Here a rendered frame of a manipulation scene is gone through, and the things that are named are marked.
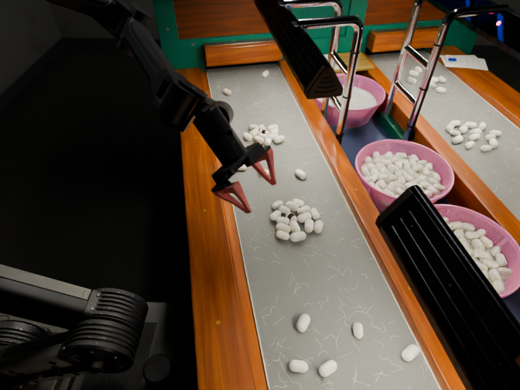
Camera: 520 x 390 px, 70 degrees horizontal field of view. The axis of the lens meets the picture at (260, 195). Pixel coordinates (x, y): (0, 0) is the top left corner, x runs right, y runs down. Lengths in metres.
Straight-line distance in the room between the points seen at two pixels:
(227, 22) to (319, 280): 1.06
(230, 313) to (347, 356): 0.24
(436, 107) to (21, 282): 1.33
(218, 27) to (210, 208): 0.82
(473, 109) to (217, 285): 1.11
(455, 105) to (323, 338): 1.03
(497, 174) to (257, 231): 0.72
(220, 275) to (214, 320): 0.10
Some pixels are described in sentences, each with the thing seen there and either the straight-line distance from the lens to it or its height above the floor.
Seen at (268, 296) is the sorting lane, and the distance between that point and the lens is 0.81.
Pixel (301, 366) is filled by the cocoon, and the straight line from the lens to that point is 0.73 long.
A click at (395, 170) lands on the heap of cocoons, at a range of 1.15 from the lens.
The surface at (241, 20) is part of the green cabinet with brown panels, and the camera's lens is 1.56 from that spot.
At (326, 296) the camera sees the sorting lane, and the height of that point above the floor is 0.74.
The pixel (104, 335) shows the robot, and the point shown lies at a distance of 0.78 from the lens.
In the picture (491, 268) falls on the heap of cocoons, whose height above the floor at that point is 0.73.
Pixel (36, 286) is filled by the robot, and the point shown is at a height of 0.84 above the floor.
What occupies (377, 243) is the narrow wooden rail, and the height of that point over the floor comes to 0.77.
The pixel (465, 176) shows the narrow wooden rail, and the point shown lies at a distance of 1.17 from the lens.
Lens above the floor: 1.44
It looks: 45 degrees down
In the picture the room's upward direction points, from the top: straight up
